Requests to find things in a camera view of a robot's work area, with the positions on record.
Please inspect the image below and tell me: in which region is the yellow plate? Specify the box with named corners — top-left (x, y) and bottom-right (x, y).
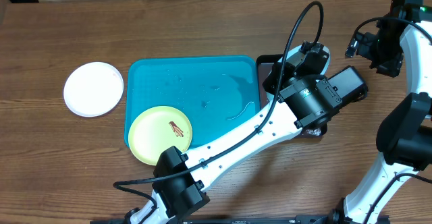
top-left (128, 106), bottom-right (193, 165)

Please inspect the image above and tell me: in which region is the white plate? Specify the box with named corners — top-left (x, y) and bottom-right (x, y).
top-left (63, 61), bottom-right (124, 117)

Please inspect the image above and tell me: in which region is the light blue plate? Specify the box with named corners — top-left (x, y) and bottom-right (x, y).
top-left (263, 43), bottom-right (331, 101)

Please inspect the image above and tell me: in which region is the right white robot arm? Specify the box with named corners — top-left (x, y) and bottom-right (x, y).
top-left (324, 0), bottom-right (431, 223)

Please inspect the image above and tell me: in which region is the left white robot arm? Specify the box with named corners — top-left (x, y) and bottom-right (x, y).
top-left (125, 43), bottom-right (368, 223)

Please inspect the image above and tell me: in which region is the black water tray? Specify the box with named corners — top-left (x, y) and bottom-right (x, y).
top-left (256, 55), bottom-right (327, 138)

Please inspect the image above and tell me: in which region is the teal plastic tray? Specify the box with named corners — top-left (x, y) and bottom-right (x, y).
top-left (124, 55), bottom-right (261, 148)

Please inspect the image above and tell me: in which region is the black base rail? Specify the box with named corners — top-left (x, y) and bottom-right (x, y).
top-left (89, 215), bottom-right (391, 224)

